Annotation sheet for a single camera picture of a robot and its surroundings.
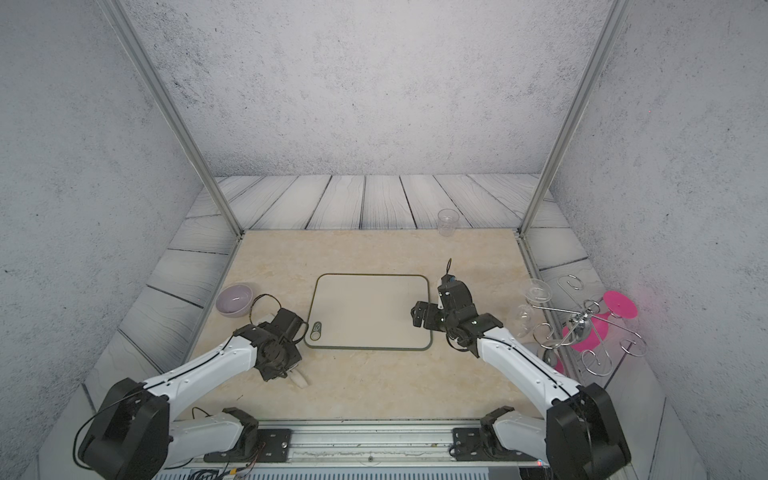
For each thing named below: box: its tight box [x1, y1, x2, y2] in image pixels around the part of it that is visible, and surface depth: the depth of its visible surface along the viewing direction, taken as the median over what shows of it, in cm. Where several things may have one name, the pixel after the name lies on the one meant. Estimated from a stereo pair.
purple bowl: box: [216, 284, 254, 318], surface depth 98 cm
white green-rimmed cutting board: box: [304, 273, 432, 351], surface depth 103 cm
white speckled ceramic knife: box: [289, 369, 308, 389], surface depth 83 cm
